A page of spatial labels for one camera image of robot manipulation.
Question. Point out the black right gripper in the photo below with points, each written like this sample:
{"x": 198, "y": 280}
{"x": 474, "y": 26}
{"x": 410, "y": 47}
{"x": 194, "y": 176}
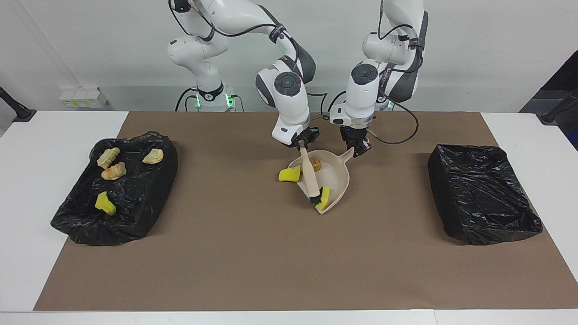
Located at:
{"x": 307, "y": 135}

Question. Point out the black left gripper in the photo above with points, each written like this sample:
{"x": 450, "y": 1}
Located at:
{"x": 356, "y": 133}

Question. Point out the brown croquette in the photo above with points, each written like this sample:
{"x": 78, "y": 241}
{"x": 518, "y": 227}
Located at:
{"x": 317, "y": 164}

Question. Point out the beige brush with black bristles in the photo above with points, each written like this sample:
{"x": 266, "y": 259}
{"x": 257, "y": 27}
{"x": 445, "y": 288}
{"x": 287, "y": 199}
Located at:
{"x": 309, "y": 174}

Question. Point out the beige plastic dustpan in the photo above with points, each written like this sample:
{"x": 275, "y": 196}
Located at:
{"x": 336, "y": 176}

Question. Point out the rounded yellow sponge piece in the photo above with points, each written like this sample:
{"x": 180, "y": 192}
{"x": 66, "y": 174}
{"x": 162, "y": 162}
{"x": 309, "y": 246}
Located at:
{"x": 289, "y": 174}

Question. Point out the notched yellow sponge piece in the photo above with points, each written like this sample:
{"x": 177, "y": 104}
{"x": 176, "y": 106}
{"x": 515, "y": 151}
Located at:
{"x": 324, "y": 199}

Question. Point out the small pale bread chunk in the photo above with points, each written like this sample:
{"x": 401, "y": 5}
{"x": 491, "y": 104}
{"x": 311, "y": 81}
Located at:
{"x": 153, "y": 156}

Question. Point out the orange striped bread slice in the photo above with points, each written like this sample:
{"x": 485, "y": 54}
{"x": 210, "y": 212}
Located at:
{"x": 114, "y": 172}

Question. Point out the ribbed rectangular bread piece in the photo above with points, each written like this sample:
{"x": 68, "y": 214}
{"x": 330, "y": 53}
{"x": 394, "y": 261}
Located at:
{"x": 108, "y": 157}

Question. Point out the yellow and green sponge piece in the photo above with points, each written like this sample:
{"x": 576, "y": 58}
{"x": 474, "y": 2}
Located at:
{"x": 105, "y": 204}

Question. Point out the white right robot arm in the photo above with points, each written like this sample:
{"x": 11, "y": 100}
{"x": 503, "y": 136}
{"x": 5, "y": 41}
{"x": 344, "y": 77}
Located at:
{"x": 289, "y": 104}

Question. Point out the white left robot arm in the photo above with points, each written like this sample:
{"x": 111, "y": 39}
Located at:
{"x": 361, "y": 95}

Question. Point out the boxy black bag bin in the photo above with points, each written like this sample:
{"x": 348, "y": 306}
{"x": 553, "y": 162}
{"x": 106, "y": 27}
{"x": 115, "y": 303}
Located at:
{"x": 478, "y": 194}

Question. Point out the crumpled black bag bin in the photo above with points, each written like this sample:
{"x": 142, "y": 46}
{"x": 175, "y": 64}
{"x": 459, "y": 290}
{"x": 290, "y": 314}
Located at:
{"x": 135, "y": 203}

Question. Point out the brown paper table mat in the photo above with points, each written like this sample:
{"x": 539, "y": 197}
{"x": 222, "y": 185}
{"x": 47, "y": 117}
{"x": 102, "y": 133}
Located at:
{"x": 361, "y": 271}

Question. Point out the black clamp stand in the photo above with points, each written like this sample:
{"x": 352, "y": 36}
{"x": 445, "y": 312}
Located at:
{"x": 548, "y": 118}
{"x": 22, "y": 115}

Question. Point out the dark background partition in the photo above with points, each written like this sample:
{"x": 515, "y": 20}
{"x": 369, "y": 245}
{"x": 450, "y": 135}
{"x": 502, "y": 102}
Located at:
{"x": 564, "y": 81}

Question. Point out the white wall socket boxes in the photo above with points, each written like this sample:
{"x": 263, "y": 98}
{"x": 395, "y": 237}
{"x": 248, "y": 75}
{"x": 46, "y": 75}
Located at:
{"x": 81, "y": 97}

